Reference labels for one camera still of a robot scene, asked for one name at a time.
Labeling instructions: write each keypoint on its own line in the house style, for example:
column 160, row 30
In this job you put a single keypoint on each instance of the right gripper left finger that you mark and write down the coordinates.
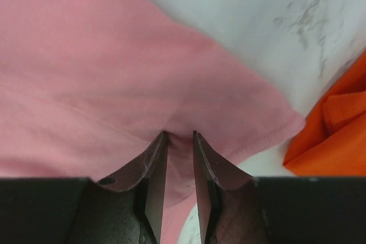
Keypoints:
column 125, row 206

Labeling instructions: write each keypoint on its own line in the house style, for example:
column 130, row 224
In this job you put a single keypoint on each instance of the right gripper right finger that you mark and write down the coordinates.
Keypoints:
column 228, row 204

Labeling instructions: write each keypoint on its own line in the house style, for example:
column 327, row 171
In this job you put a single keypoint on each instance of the pink t shirt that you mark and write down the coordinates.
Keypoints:
column 86, row 85

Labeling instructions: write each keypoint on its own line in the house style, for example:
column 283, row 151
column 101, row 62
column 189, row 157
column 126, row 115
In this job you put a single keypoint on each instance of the folded orange t shirt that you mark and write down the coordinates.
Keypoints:
column 333, row 139

